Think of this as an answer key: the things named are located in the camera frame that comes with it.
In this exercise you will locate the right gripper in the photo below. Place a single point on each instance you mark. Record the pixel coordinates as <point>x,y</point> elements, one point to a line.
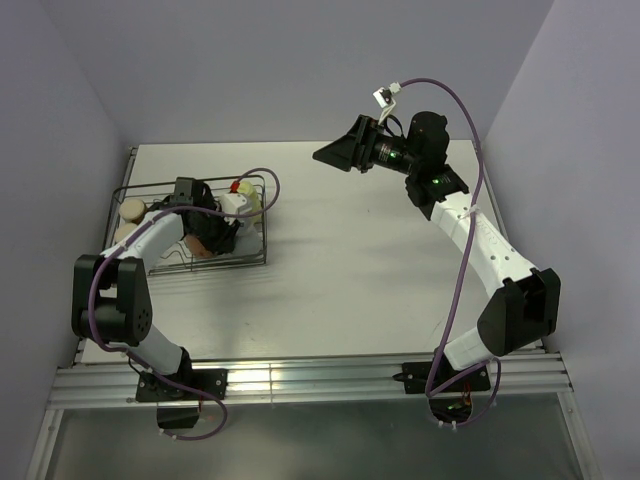
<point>355,148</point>

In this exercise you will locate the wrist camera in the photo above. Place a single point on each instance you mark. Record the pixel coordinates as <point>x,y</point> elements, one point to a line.
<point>233,203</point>
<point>385,98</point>

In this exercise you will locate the cream and brown tumbler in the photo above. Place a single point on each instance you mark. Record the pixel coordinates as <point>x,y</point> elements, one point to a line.
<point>132,210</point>

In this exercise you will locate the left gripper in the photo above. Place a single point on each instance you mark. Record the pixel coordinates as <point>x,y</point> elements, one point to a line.
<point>224,242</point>

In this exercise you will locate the pale yellow mug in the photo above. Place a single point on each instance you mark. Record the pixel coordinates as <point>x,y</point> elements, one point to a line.
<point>247,189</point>

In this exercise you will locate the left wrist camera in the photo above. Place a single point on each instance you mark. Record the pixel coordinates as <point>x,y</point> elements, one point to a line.
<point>233,203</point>

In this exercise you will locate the light blue mug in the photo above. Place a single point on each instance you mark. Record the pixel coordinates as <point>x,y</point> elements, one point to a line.
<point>247,243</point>

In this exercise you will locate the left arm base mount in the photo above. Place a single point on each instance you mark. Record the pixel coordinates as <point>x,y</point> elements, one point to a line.
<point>180,398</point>

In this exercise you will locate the pink patterned mug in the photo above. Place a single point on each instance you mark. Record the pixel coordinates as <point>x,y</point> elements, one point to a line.
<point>196,248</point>

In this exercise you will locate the wire dish rack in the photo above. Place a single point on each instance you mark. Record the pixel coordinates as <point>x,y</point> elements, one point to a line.
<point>177,258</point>

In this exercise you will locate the aluminium mounting rail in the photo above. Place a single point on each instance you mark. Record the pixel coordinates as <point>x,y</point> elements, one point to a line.
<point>309,380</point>

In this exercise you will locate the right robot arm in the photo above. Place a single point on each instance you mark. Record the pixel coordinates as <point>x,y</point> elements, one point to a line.
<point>523,300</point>

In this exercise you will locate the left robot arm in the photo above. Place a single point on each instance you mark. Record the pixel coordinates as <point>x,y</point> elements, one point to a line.
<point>111,303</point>

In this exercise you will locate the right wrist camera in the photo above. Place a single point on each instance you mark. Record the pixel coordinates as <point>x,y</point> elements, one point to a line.
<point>385,98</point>

